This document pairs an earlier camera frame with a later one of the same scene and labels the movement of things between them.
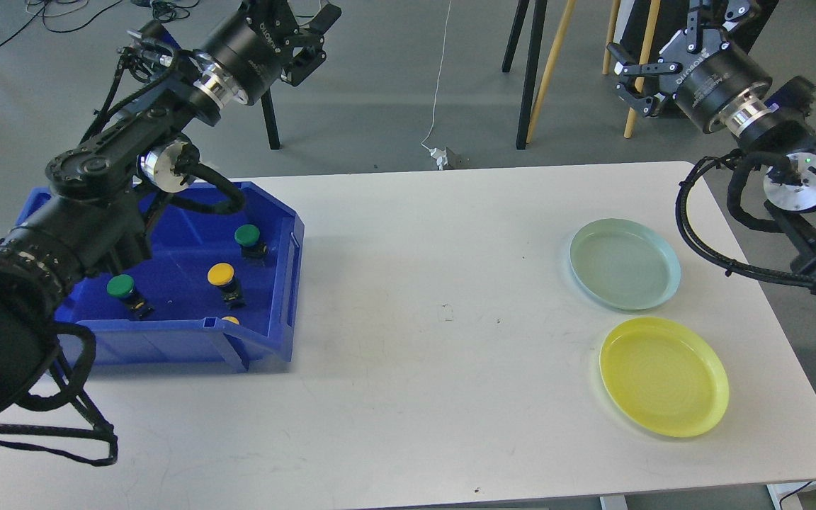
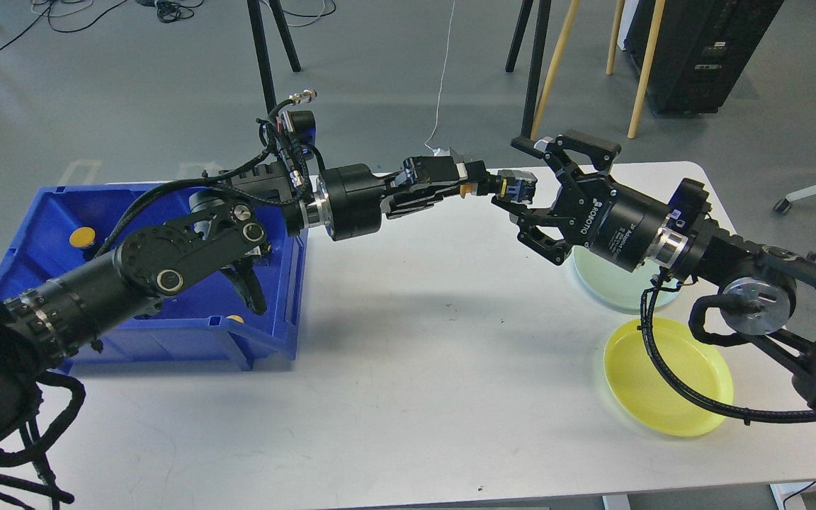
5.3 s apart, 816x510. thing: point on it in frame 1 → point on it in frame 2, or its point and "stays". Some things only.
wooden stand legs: [559, 47] stays
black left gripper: [248, 46] → [350, 197]
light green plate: [624, 265] stays
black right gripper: [707, 76] → [620, 224]
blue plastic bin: [212, 288] stays
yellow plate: [666, 375] stays
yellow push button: [222, 274] → [517, 186]
